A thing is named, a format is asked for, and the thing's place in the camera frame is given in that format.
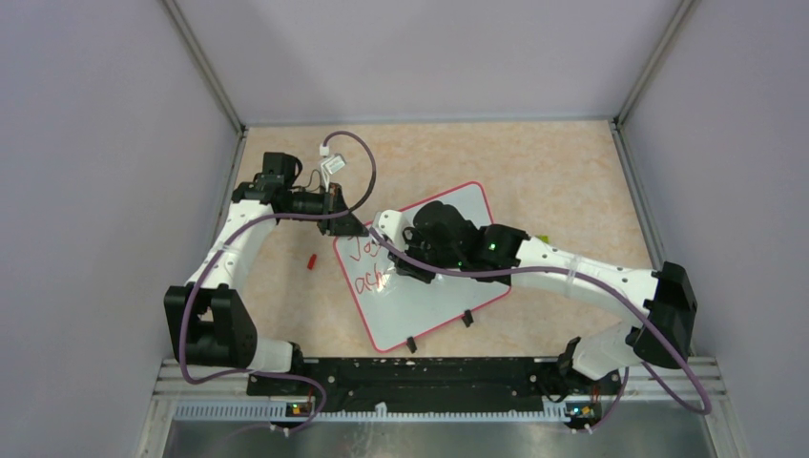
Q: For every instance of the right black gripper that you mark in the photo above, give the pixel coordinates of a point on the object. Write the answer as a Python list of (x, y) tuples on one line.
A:
[(406, 266)]

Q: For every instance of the pink framed whiteboard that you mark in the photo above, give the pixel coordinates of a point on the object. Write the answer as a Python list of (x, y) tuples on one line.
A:
[(395, 309)]

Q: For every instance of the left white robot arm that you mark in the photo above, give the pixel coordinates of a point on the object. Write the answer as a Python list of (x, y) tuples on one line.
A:
[(208, 320)]

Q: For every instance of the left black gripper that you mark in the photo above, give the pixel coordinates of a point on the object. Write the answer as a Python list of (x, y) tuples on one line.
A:
[(346, 224)]

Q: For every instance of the aluminium frame rail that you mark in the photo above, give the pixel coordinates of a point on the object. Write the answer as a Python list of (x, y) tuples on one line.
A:
[(344, 377)]

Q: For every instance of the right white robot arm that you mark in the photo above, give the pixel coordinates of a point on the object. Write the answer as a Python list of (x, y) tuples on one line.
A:
[(655, 308)]

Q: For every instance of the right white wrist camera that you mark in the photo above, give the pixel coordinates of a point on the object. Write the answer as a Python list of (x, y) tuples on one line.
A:
[(391, 224)]

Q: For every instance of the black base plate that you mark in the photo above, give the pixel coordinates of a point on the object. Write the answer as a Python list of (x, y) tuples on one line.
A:
[(424, 400)]

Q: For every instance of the white cable duct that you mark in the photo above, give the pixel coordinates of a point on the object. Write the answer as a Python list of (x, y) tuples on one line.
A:
[(281, 412)]

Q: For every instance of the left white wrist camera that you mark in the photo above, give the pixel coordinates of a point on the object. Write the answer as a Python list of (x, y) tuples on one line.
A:
[(329, 165)]

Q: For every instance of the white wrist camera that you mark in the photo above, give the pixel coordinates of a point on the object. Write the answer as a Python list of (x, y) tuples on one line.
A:
[(329, 165), (391, 224)]

